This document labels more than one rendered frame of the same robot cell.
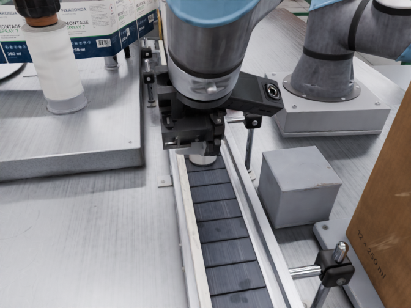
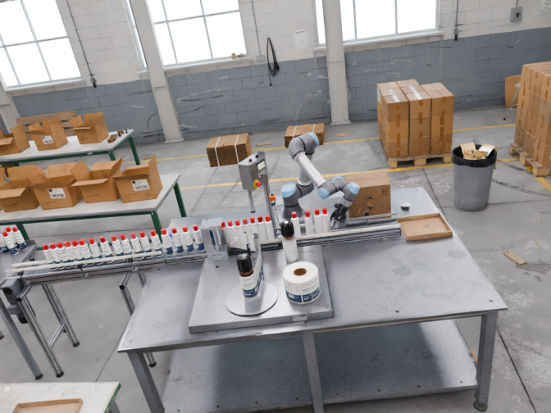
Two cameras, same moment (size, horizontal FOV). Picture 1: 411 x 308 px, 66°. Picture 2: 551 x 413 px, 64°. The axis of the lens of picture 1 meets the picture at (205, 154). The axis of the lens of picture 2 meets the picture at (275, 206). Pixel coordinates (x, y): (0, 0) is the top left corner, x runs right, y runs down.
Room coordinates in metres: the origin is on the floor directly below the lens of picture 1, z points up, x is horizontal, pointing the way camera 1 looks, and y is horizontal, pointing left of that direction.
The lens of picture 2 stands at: (0.15, 2.64, 2.51)
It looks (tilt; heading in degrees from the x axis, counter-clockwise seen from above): 27 degrees down; 284
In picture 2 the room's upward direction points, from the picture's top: 9 degrees counter-clockwise
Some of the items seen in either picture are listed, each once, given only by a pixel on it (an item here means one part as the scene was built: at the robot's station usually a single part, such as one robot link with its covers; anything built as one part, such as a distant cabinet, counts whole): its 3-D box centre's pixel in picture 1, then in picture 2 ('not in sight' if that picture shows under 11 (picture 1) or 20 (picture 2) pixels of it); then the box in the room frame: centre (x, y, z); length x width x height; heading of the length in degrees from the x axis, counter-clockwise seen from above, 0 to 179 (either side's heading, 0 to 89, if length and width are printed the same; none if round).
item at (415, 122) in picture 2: not in sight; (412, 120); (-0.47, -3.67, 0.45); 1.20 x 0.84 x 0.89; 95
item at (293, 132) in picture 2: not in sight; (305, 134); (1.18, -4.42, 0.11); 0.65 x 0.54 x 0.22; 0
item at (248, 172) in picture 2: not in sight; (253, 172); (0.91, 0.00, 1.38); 0.17 x 0.10 x 0.19; 65
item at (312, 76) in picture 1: (324, 66); (292, 207); (0.74, -0.29, 0.94); 0.15 x 0.15 x 0.10
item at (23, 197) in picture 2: not in sight; (17, 190); (3.68, -0.92, 0.97); 0.44 x 0.38 x 0.37; 98
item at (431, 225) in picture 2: not in sight; (423, 226); (-0.19, -0.10, 0.85); 0.30 x 0.26 x 0.04; 10
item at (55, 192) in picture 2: not in sight; (56, 186); (3.23, -0.95, 0.97); 0.45 x 0.38 x 0.37; 96
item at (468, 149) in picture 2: not in sight; (477, 160); (-0.97, -2.00, 0.50); 0.42 x 0.41 x 0.28; 3
